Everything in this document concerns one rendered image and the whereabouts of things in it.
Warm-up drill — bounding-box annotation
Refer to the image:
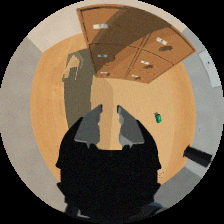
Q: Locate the brown wooden chest of drawers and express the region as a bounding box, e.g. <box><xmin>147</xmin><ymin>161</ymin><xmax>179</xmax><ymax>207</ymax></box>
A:
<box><xmin>76</xmin><ymin>4</ymin><xmax>196</xmax><ymax>84</ymax></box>

